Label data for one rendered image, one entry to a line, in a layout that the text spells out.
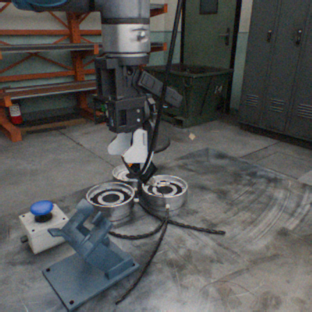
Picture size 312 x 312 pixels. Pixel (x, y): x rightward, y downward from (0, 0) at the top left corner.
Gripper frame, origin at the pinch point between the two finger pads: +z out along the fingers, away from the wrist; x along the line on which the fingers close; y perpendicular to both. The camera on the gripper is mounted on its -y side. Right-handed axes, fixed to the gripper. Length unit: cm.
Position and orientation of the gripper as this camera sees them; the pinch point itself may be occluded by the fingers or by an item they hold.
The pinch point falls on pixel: (140, 164)
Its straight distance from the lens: 56.9
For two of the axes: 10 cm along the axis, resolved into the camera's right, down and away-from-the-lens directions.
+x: 6.6, 3.1, -6.8
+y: -7.5, 2.7, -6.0
